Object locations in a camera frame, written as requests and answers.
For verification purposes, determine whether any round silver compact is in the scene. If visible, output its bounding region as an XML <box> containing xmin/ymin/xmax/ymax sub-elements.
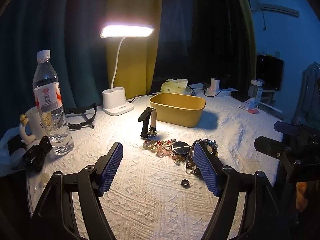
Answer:
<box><xmin>171</xmin><ymin>141</ymin><xmax>190</xmax><ymax>156</ymax></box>

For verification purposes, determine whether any pink gold charm bracelet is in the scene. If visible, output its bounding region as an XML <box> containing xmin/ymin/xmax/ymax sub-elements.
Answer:
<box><xmin>154</xmin><ymin>144</ymin><xmax>198</xmax><ymax>174</ymax></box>

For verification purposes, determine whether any red gold bead bracelet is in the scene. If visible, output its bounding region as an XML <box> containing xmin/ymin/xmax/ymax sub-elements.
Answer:
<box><xmin>142</xmin><ymin>139</ymin><xmax>173</xmax><ymax>153</ymax></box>

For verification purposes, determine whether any brown strap wristwatch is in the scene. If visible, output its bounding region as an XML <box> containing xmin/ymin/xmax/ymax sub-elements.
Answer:
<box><xmin>189</xmin><ymin>139</ymin><xmax>219</xmax><ymax>159</ymax></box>

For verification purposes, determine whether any small red round lid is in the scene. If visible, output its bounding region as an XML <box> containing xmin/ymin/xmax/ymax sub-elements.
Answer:
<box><xmin>248</xmin><ymin>108</ymin><xmax>259</xmax><ymax>114</ymax></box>

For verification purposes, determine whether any white tube with barcode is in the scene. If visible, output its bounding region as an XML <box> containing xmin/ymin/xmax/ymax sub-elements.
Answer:
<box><xmin>239</xmin><ymin>98</ymin><xmax>256</xmax><ymax>111</ymax></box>

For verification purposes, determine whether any white lidded jar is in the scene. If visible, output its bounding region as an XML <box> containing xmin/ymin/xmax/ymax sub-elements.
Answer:
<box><xmin>248</xmin><ymin>80</ymin><xmax>263</xmax><ymax>103</ymax></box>

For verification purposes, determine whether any black monitor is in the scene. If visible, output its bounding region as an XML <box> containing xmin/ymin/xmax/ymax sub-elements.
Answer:
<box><xmin>256</xmin><ymin>54</ymin><xmax>285</xmax><ymax>91</ymax></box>

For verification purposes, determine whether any white charger power strip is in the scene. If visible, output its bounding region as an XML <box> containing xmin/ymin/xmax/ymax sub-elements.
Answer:
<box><xmin>204</xmin><ymin>77</ymin><xmax>238</xmax><ymax>98</ymax></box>

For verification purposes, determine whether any clear plastic water bottle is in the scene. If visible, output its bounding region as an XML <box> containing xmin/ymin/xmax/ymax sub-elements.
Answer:
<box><xmin>33</xmin><ymin>50</ymin><xmax>74</xmax><ymax>155</ymax></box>

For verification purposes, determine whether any white textured table cloth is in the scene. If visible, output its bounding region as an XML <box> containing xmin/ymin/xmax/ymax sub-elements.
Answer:
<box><xmin>43</xmin><ymin>96</ymin><xmax>282</xmax><ymax>239</ymax></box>

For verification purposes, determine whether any yellow storage box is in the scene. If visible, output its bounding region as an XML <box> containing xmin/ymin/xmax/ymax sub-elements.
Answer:
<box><xmin>149</xmin><ymin>93</ymin><xmax>206</xmax><ymax>128</ymax></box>

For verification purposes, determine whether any white cartoon mug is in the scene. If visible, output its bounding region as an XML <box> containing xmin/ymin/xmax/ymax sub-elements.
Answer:
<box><xmin>19</xmin><ymin>107</ymin><xmax>47</xmax><ymax>145</ymax></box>

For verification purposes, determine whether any yellow tissue pack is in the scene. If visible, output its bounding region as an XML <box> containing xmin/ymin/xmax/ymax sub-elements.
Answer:
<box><xmin>160</xmin><ymin>79</ymin><xmax>193</xmax><ymax>95</ymax></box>

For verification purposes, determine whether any white air conditioner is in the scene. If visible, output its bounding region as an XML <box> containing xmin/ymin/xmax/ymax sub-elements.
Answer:
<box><xmin>251</xmin><ymin>0</ymin><xmax>300</xmax><ymax>18</ymax></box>

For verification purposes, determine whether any white LED desk lamp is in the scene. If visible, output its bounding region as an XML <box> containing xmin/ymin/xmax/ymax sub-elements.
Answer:
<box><xmin>100</xmin><ymin>22</ymin><xmax>155</xmax><ymax>116</ymax></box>

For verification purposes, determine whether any yellow curtain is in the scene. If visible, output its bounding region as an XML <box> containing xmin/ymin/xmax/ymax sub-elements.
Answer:
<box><xmin>105</xmin><ymin>0</ymin><xmax>162</xmax><ymax>99</ymax></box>

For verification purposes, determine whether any dark teal curtain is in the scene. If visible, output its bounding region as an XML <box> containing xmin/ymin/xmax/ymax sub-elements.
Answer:
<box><xmin>1</xmin><ymin>0</ymin><xmax>108</xmax><ymax>133</ymax></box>

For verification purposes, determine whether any black strap bundle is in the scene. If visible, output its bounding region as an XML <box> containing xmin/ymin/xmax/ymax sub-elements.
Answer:
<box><xmin>22</xmin><ymin>135</ymin><xmax>53</xmax><ymax>173</ymax></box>

